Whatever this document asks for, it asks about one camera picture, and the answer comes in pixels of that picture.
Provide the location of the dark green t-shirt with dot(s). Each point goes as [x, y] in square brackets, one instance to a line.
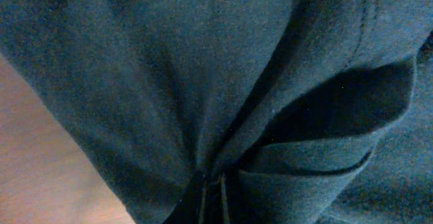
[240, 111]

